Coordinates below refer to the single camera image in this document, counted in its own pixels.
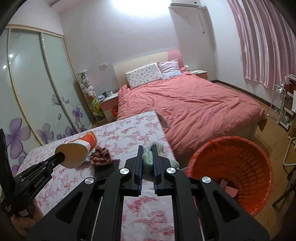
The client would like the person's left hand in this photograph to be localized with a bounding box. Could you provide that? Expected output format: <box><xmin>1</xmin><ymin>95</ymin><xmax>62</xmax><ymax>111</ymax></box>
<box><xmin>11</xmin><ymin>199</ymin><xmax>44</xmax><ymax>237</ymax></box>

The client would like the orange white snack bag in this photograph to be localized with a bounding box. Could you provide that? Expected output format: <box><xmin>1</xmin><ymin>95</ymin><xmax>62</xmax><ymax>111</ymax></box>
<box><xmin>55</xmin><ymin>131</ymin><xmax>97</xmax><ymax>168</ymax></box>

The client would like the red plaid scrunchie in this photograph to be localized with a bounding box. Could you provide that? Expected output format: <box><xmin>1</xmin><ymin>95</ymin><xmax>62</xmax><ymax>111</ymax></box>
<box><xmin>90</xmin><ymin>146</ymin><xmax>112</xmax><ymax>166</ymax></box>

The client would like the cluttered white desk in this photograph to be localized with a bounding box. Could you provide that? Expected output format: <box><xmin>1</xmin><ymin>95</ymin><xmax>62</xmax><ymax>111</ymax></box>
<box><xmin>280</xmin><ymin>74</ymin><xmax>295</xmax><ymax>139</ymax></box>

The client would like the white wire rack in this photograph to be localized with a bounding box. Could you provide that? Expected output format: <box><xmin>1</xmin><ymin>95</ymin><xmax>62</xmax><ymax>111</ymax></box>
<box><xmin>267</xmin><ymin>82</ymin><xmax>286</xmax><ymax>124</ymax></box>

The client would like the green plush toy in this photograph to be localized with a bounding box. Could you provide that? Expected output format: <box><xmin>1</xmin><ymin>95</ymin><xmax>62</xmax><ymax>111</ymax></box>
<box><xmin>91</xmin><ymin>98</ymin><xmax>105</xmax><ymax>121</ymax></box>

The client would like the black woven mat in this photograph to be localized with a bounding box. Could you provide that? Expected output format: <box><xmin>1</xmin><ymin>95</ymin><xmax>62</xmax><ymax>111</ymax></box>
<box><xmin>94</xmin><ymin>159</ymin><xmax>120</xmax><ymax>180</ymax></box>

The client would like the pink bed duvet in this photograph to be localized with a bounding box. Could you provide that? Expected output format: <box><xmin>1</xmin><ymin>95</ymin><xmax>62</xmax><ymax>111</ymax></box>
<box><xmin>117</xmin><ymin>70</ymin><xmax>267</xmax><ymax>162</ymax></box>

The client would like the pink striped curtain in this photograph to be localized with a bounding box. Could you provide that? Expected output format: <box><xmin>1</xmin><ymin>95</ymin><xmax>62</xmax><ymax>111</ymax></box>
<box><xmin>228</xmin><ymin>0</ymin><xmax>295</xmax><ymax>89</ymax></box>

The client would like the pink nightstand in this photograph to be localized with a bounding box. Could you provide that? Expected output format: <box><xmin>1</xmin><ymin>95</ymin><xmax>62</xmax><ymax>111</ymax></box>
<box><xmin>100</xmin><ymin>93</ymin><xmax>118</xmax><ymax>121</ymax></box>
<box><xmin>190</xmin><ymin>70</ymin><xmax>208</xmax><ymax>80</ymax></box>

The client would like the white wall socket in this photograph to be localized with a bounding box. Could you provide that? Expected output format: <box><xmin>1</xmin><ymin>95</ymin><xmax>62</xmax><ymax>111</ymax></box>
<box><xmin>99</xmin><ymin>63</ymin><xmax>108</xmax><ymax>71</ymax></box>

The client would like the right pink nightstand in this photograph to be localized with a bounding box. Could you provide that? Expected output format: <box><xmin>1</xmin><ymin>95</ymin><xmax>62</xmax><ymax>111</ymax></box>
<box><xmin>190</xmin><ymin>70</ymin><xmax>208</xmax><ymax>80</ymax></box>

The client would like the glass floral wardrobe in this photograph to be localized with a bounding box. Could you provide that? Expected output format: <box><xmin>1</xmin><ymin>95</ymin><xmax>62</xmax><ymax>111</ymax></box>
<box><xmin>1</xmin><ymin>28</ymin><xmax>91</xmax><ymax>174</ymax></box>

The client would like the striped pink pillow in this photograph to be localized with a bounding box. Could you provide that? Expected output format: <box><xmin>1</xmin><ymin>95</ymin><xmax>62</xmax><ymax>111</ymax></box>
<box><xmin>157</xmin><ymin>59</ymin><xmax>182</xmax><ymax>79</ymax></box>

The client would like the cream pink headboard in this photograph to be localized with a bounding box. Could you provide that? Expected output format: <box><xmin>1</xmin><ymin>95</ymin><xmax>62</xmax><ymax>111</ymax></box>
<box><xmin>113</xmin><ymin>49</ymin><xmax>184</xmax><ymax>88</ymax></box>

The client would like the left pink nightstand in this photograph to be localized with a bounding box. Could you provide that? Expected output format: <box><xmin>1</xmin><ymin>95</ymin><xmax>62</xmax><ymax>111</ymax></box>
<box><xmin>100</xmin><ymin>93</ymin><xmax>118</xmax><ymax>121</ymax></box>

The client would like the white air conditioner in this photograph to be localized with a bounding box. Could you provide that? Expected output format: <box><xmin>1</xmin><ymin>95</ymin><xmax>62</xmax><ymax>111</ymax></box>
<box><xmin>170</xmin><ymin>0</ymin><xmax>204</xmax><ymax>9</ymax></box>

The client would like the green cloth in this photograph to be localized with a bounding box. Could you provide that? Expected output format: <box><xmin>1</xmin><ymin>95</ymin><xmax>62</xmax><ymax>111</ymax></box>
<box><xmin>139</xmin><ymin>142</ymin><xmax>180</xmax><ymax>186</ymax></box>

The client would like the floral pink tablecloth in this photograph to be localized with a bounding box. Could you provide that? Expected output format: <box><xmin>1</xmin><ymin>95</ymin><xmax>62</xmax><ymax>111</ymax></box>
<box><xmin>16</xmin><ymin>110</ymin><xmax>204</xmax><ymax>241</ymax></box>

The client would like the floral white pillow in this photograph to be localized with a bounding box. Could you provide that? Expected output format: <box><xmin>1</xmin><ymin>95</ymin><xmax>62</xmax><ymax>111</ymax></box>
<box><xmin>125</xmin><ymin>63</ymin><xmax>163</xmax><ymax>89</ymax></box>

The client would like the orange trash basket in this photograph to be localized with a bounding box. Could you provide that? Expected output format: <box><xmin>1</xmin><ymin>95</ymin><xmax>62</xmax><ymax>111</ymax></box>
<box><xmin>185</xmin><ymin>136</ymin><xmax>273</xmax><ymax>216</ymax></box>

